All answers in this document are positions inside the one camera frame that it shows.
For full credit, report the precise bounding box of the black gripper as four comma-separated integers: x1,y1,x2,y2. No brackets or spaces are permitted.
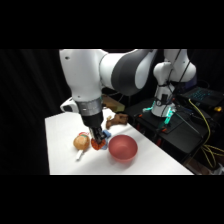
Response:
81,111,108,146

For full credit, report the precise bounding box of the pink bowl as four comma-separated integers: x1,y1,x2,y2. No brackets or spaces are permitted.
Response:
108,133,139,164

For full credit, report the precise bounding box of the blue plush toy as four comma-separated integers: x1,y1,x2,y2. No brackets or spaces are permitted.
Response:
101,129,113,150

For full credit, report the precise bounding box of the brown toy drumstick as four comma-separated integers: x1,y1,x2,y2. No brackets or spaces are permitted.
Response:
72,132,92,162

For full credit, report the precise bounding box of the brown plush toy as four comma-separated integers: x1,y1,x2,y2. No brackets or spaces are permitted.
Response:
105,112,131,131

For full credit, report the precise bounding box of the black robot stand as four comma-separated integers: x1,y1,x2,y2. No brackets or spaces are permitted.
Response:
123,97,224,165

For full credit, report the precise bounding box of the black laptop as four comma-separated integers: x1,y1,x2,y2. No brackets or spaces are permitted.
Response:
179,85,224,110

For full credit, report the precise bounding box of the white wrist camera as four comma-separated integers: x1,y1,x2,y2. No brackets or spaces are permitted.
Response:
59,96,80,114

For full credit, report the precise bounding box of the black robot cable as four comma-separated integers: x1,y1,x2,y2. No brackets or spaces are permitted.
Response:
166,49,196,98

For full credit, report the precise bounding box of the yellow cable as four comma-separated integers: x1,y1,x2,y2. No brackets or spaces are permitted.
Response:
187,98,224,170

